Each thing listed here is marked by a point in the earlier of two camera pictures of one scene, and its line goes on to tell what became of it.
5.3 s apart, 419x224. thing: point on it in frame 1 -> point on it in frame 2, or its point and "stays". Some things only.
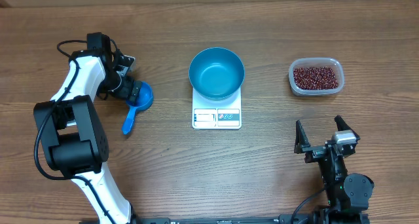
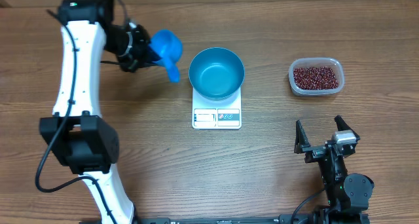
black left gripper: x=127 y=91 -> x=131 y=65
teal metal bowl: x=216 y=73 stays
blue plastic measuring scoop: x=145 y=97 -> x=166 y=44
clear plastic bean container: x=315 y=76 stays
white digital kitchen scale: x=224 y=114 stays
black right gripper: x=303 y=145 stays
